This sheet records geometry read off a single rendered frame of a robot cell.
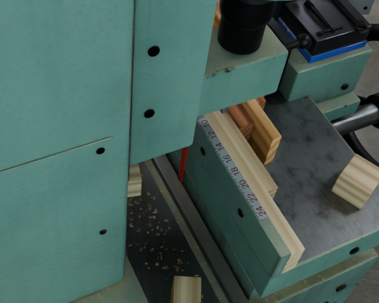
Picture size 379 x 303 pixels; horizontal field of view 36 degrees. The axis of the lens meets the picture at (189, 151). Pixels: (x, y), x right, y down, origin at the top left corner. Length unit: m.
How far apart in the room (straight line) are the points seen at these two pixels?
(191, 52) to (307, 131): 0.34
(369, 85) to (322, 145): 1.47
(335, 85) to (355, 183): 0.21
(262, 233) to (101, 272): 0.20
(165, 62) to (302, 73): 0.34
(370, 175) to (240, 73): 0.23
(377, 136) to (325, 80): 1.27
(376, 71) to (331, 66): 1.51
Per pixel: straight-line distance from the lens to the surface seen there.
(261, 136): 0.77
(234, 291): 0.79
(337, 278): 0.86
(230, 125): 0.77
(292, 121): 0.85
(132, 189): 0.84
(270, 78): 0.71
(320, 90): 0.91
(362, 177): 0.78
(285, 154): 0.81
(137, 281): 0.80
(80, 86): 0.46
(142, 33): 0.50
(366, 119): 1.01
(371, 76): 2.35
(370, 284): 1.82
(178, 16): 0.51
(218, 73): 0.65
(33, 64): 0.43
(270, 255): 0.68
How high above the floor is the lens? 1.53
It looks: 53 degrees down
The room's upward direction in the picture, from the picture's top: 10 degrees clockwise
